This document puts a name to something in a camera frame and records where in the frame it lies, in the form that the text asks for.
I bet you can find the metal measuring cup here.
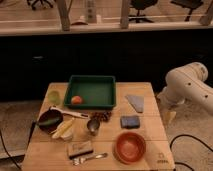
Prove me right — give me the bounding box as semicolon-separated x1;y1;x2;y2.
87;119;100;136

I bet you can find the black cable left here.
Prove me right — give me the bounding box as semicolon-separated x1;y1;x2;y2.
0;120;37;171

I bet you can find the office chair right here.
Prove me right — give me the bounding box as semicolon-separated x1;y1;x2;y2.
171;0;203;22

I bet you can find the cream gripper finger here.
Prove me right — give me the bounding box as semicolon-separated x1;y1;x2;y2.
165;111;176;126

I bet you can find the silver fork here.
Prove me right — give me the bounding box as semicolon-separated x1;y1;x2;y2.
72;153;108;166

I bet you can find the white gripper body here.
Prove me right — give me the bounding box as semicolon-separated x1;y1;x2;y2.
157;87;185;114

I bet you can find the black cable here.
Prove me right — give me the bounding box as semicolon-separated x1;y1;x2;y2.
169;133;213;171
0;120;37;171

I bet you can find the office chair left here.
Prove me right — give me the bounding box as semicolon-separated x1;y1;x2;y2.
26;0;53;11

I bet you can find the white handled peeler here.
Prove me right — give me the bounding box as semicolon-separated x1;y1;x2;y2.
49;106;89;119

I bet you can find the office chair centre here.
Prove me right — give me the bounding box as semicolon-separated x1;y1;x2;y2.
129;0;158;23

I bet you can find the green plastic tray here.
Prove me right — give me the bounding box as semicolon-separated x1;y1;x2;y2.
63;75;116;110

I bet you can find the office chair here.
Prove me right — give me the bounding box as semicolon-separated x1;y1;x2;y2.
129;0;158;23
171;0;203;22
26;0;53;11

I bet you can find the orange fruit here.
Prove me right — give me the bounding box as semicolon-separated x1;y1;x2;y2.
71;96;83;104

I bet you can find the green cucumber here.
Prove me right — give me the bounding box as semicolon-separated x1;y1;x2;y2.
37;117;61;126

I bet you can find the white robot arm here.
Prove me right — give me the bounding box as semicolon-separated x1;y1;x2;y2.
157;62;213;126

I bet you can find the black cable right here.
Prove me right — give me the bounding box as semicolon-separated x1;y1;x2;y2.
169;133;213;171

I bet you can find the wooden block brush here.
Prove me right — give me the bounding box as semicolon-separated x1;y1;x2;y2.
67;141;93;159

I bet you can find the black bowl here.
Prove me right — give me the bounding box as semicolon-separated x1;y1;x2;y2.
36;110;63;134

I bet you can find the grey towel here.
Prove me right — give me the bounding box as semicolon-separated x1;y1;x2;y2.
126;95;144;113

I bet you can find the brown pine cone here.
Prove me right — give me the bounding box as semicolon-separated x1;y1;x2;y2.
91;111;112;122

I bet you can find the red bowl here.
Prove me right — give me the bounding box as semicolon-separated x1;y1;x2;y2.
113;132;146;165

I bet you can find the blue sponge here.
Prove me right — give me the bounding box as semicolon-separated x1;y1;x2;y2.
120;116;140;129

